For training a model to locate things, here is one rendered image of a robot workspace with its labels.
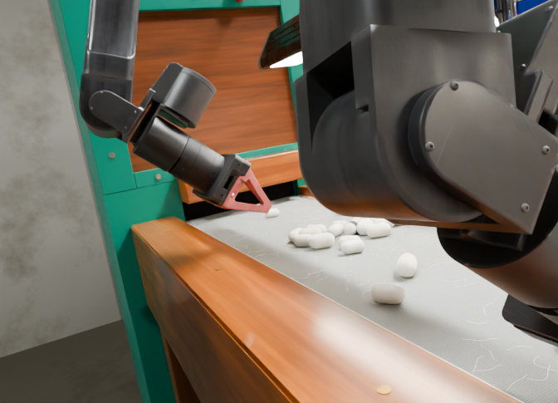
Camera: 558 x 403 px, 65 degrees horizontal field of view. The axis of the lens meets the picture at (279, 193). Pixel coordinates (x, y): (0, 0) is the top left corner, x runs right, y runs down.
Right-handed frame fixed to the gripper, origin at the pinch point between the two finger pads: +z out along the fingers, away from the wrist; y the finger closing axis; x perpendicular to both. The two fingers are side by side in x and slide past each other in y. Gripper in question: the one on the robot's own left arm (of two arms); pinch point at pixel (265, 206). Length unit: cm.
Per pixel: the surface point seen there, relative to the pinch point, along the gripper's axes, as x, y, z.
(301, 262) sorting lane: 4.8, -6.9, 5.7
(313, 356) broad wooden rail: 10.9, -32.2, -5.5
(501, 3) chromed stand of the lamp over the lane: -39.3, -14.5, 10.4
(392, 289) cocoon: 3.5, -25.8, 4.3
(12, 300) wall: 85, 196, -12
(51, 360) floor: 97, 171, 16
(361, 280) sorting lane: 3.6, -18.1, 6.9
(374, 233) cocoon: -4.1, -6.7, 14.4
